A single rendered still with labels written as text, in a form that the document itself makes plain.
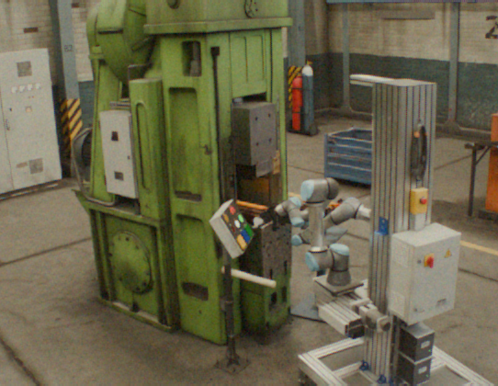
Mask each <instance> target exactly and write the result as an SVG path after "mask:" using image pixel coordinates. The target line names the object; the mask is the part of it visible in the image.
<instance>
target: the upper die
mask: <svg viewBox="0 0 498 386"><path fill-rule="evenodd" d="M271 172H273V158H272V159H268V160H266V161H264V162H261V163H259V164H256V165H242V164H236V175H242V176H252V177H259V176H262V175H265V174H267V173H271Z"/></svg>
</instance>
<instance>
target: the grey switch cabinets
mask: <svg viewBox="0 0 498 386"><path fill-rule="evenodd" d="M48 60H49V56H48V50H47V49H38V50H34V49H33V50H20V51H8V52H1V53H0V199H5V198H9V197H13V196H16V195H20V194H24V193H28V192H32V191H36V190H39V189H44V188H47V187H54V186H59V185H61V184H62V181H61V178H62V176H61V172H62V171H61V169H60V163H59V159H60V156H59V145H58V143H57V136H56V130H55V117H54V110H53V104H52V91H51V79H50V74H51V73H50V66H49V62H48Z"/></svg>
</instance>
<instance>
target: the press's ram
mask: <svg viewBox="0 0 498 386"><path fill-rule="evenodd" d="M233 124H234V143H235V163H236V164H242V165H256V164H259V163H261V162H264V161H266V160H268V159H272V158H275V157H277V135H276V111H275V103H267V102H255V101H244V102H243V104H242V105H233Z"/></svg>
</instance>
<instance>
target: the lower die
mask: <svg viewBox="0 0 498 386"><path fill-rule="evenodd" d="M237 200H238V201H242V202H247V203H253V202H248V201H243V200H239V199H237ZM253 204H257V205H261V207H266V208H268V207H267V206H266V205H263V204H258V203H253ZM237 207H238V208H239V210H241V213H242V215H243V216H244V211H245V218H246V219H247V220H249V219H252V221H253V220H254V219H255V217H257V218H259V219H260V215H259V214H260V213H261V210H262V209H258V208H254V207H248V205H244V204H239V203H237ZM242 208H243V209H242ZM246 209H247V210H248V212H247V210H246ZM250 210H252V211H250ZM249 211H250V216H249ZM253 211H254V213H253ZM263 211H265V210H263Z"/></svg>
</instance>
